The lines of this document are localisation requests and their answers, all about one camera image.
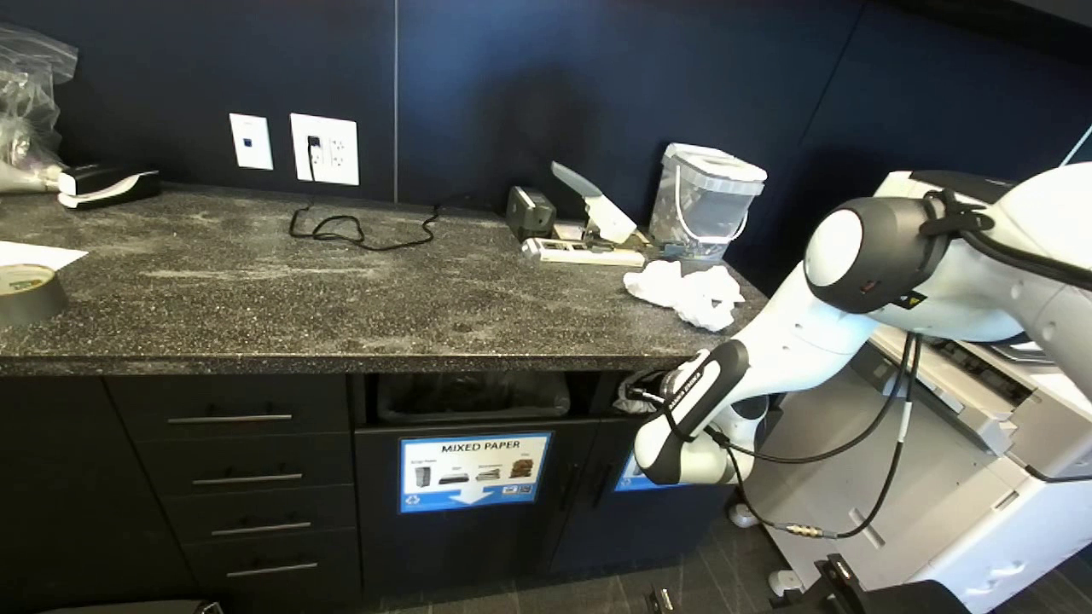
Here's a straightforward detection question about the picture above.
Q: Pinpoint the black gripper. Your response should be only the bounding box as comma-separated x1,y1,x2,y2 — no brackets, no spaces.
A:
619,364,677,416

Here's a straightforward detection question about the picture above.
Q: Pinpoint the clear plastic lidded container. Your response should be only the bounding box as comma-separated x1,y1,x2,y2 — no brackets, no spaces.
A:
650,139,770,274

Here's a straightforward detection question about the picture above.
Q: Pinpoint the black stand base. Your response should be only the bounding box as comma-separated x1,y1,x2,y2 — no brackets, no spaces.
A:
770,554,969,614

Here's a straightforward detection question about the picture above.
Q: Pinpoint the large white office printer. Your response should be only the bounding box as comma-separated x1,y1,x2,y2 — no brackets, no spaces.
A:
736,168,1092,614

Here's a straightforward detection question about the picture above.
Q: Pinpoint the white double outlet plate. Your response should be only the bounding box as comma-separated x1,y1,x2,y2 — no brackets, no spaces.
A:
288,110,362,186

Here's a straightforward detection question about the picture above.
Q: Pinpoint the flat white paper sheet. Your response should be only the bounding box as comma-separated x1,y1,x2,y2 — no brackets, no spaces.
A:
0,240,91,277

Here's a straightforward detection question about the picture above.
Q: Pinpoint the clear crumpled plastic bag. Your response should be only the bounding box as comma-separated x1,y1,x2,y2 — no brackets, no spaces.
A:
0,23,82,198

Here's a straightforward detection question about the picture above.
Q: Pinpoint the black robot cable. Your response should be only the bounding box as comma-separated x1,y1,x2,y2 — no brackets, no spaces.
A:
659,185,1092,541

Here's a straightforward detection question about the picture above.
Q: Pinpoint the thin black power cable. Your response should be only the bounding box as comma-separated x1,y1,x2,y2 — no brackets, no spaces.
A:
284,139,445,256

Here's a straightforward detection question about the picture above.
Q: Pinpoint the black drawer with steel handle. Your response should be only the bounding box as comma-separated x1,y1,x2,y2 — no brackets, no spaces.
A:
107,376,353,441
134,436,354,499
163,489,362,548
183,541,365,609

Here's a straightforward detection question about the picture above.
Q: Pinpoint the white single wall plate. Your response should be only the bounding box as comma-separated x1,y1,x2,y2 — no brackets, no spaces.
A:
225,110,276,173

